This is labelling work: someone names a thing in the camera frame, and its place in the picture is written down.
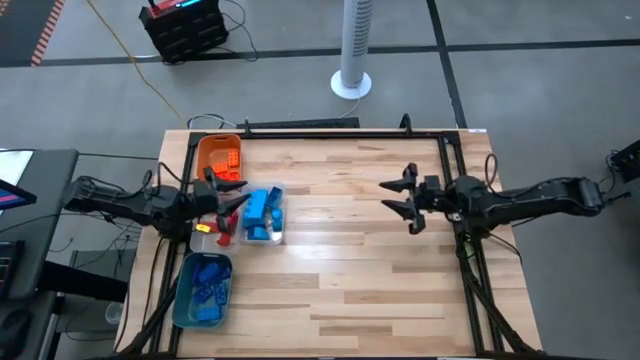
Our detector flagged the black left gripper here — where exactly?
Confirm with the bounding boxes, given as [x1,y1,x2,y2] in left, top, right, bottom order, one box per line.
[192,167,251,235]

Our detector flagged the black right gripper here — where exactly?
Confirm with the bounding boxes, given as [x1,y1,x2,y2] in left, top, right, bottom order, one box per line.
[378,162,459,235]

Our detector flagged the light blue toy block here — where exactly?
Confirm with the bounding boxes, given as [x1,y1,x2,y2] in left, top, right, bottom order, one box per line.
[243,188,270,227]

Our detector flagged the orange plastic bin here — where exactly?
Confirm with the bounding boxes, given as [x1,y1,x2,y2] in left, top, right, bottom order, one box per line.
[195,132,245,184]

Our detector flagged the clear plastic bin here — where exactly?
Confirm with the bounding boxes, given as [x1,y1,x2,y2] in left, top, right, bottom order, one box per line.
[188,191,241,255]
[237,182,288,247]

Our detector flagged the black bar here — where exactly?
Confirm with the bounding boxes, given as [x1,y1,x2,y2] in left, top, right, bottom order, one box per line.
[237,117,361,130]

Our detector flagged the teal plastic bin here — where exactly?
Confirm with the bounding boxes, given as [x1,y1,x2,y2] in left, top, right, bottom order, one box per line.
[171,251,235,330]

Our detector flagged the white tower fan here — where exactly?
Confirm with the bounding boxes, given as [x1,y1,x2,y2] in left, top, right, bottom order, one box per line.
[329,0,375,101]

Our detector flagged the clear cup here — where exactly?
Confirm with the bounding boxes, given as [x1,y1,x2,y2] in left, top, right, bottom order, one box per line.
[104,301,125,325]

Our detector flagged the black equipment case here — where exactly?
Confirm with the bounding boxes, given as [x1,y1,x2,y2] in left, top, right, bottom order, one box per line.
[138,0,231,65]

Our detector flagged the black shelf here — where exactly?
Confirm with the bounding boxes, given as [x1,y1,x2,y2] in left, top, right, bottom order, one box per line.
[37,259,129,304]

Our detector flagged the dark grey side desk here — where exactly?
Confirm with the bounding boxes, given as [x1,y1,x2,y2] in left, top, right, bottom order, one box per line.
[0,148,81,360]

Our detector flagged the tilted screen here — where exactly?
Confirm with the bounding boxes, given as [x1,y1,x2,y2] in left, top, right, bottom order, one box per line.
[0,178,39,211]

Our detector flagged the white sheet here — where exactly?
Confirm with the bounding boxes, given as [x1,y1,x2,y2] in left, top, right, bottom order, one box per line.
[0,149,34,186]

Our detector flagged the black equipment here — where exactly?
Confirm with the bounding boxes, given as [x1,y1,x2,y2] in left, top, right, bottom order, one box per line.
[604,139,640,184]

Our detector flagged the black lit keyboard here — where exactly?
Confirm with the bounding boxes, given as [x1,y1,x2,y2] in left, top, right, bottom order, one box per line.
[0,239,26,301]

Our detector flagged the black mouse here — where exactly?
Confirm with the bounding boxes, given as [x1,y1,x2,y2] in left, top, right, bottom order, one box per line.
[0,309,34,360]

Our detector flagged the black orange-striped mat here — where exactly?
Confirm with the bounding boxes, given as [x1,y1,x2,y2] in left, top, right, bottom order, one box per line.
[0,0,66,67]

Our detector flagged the black table frame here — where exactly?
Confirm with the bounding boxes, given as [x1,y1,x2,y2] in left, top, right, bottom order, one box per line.
[117,127,551,360]

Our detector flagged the yellow cable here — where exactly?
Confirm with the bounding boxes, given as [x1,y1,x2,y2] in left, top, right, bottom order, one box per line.
[84,0,189,125]

